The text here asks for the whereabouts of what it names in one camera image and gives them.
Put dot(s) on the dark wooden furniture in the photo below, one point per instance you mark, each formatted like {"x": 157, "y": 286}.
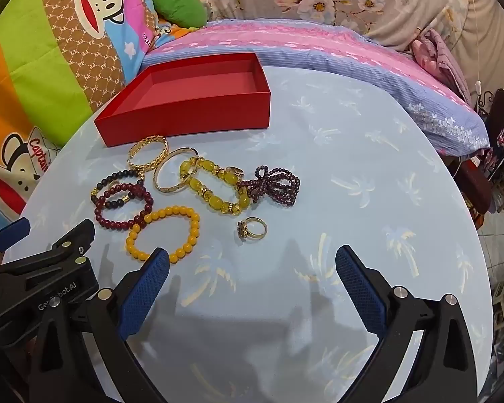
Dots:
{"x": 502, "y": 113}

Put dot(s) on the green plush toy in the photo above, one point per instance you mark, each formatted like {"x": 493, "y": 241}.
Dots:
{"x": 178, "y": 6}

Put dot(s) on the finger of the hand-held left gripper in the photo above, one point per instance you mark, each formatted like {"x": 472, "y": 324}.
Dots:
{"x": 73, "y": 239}
{"x": 13, "y": 229}

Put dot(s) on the folded pink cloth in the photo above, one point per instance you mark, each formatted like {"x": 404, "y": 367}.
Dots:
{"x": 439, "y": 61}

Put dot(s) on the cartoon monkey print blanket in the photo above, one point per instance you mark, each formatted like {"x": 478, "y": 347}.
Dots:
{"x": 46, "y": 71}

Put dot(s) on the red cardboard box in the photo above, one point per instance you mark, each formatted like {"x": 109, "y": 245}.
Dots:
{"x": 201, "y": 92}

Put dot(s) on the pink and blue striped pillow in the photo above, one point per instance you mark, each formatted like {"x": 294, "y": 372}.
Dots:
{"x": 319, "y": 50}

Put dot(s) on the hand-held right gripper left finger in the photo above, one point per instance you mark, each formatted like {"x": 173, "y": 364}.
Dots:
{"x": 146, "y": 287}

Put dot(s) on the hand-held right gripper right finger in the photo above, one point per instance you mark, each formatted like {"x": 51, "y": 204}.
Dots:
{"x": 360, "y": 289}

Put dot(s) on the plain gold bangle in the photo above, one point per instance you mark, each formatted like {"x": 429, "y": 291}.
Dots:
{"x": 168, "y": 172}

